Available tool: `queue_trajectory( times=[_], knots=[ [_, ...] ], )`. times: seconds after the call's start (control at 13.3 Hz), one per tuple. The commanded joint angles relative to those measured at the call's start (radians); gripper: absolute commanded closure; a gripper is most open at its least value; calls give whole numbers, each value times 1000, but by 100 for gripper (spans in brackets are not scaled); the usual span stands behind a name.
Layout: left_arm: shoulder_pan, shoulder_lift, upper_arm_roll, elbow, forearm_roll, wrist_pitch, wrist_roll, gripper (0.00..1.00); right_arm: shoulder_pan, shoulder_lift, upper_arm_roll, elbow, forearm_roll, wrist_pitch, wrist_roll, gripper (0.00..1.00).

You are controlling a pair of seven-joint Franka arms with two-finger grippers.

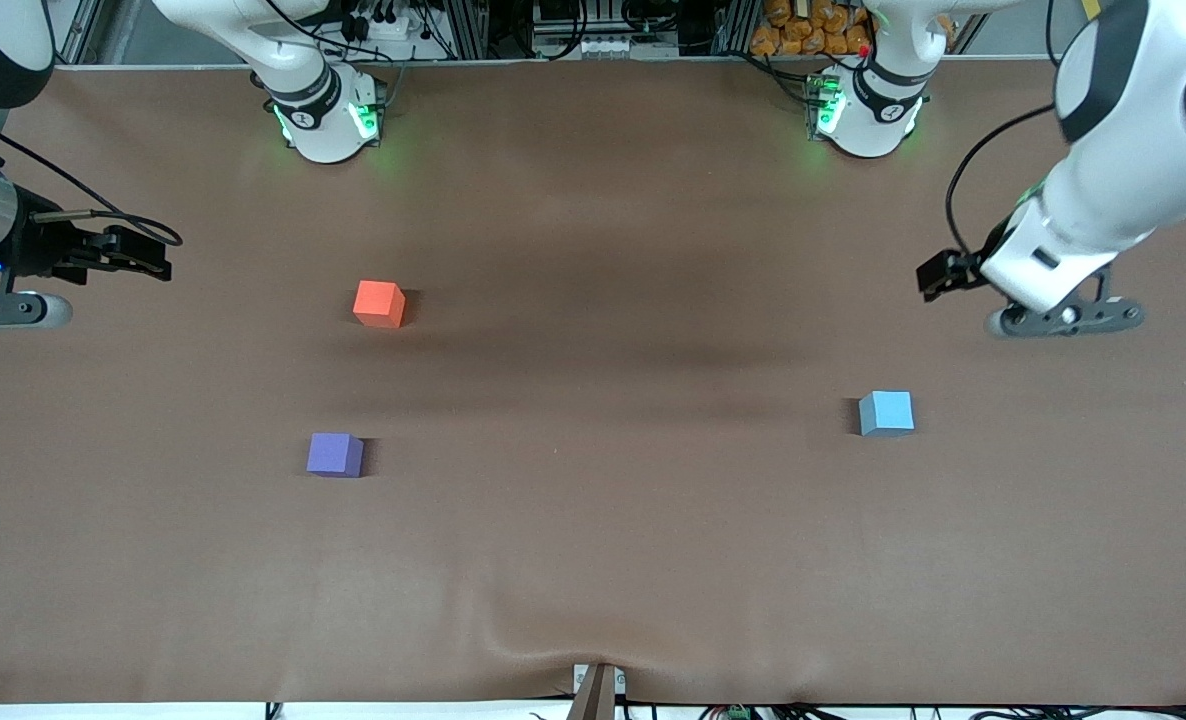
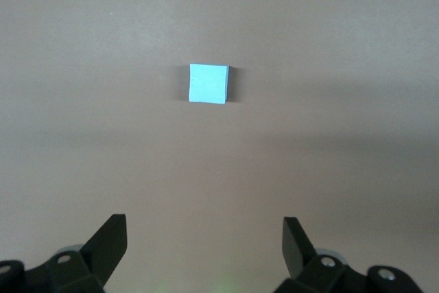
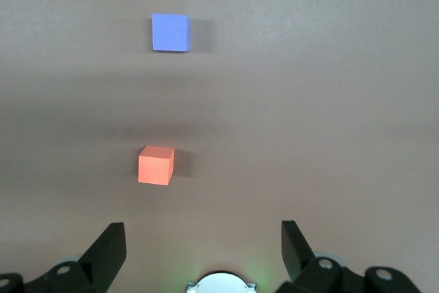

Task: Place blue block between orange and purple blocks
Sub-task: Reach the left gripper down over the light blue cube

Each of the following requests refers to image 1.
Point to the metal table edge bracket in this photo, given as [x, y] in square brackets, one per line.
[596, 695]

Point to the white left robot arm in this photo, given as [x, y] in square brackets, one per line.
[1123, 150]

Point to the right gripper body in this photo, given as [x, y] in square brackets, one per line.
[41, 245]

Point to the power strip with black plugs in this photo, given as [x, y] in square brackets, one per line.
[378, 20]

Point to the aluminium frame post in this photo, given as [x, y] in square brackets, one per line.
[733, 25]
[461, 25]

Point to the purple foam block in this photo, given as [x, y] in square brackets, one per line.
[333, 454]

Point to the green terminal connector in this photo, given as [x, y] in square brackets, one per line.
[738, 713]

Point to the white power strip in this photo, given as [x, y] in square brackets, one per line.
[603, 46]

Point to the pile of orange items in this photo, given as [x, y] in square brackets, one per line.
[803, 30]

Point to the orange foam block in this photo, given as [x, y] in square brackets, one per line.
[377, 302]

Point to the aluminium corner frame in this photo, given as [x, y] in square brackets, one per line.
[78, 35]

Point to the light blue foam block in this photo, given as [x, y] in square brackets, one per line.
[886, 412]

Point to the brown table cloth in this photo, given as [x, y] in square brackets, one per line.
[593, 550]

